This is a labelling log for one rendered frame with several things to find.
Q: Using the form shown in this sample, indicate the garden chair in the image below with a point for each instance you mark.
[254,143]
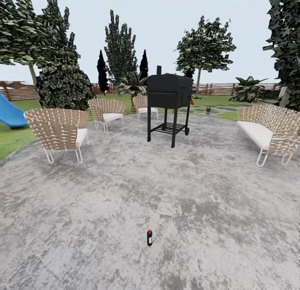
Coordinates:
[141,104]
[58,129]
[277,139]
[106,110]

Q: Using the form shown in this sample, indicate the charcoal grill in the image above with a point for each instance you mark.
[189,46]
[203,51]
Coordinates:
[169,91]

